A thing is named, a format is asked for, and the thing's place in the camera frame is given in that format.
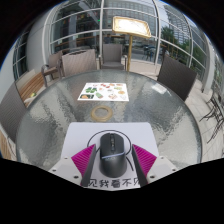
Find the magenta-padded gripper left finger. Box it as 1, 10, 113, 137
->
49, 143, 98, 187

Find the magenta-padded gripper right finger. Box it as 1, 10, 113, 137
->
131, 143, 178, 187

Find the black computer mouse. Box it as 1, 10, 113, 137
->
98, 132, 128, 179

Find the white mouse pad with drawing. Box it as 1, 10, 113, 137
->
58, 121, 160, 191

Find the colourful picture menu card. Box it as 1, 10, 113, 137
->
77, 82, 130, 102

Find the black metal folding furniture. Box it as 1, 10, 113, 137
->
199, 84, 224, 144

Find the dark grey wicker chair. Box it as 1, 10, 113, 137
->
0, 81, 28, 143

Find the dark brown wicker chair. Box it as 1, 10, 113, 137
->
156, 54, 198, 103

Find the wooden slatted bench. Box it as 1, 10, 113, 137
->
14, 69, 46, 108

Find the grey-brown wicker chair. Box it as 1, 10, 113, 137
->
59, 49, 98, 78

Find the brown wicker armchair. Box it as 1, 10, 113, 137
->
40, 50, 64, 88

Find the grey wicker armchair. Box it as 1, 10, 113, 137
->
98, 43, 128, 71

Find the gold framed menu stand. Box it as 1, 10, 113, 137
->
111, 15, 153, 73

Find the tan ring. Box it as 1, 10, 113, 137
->
90, 105, 113, 122

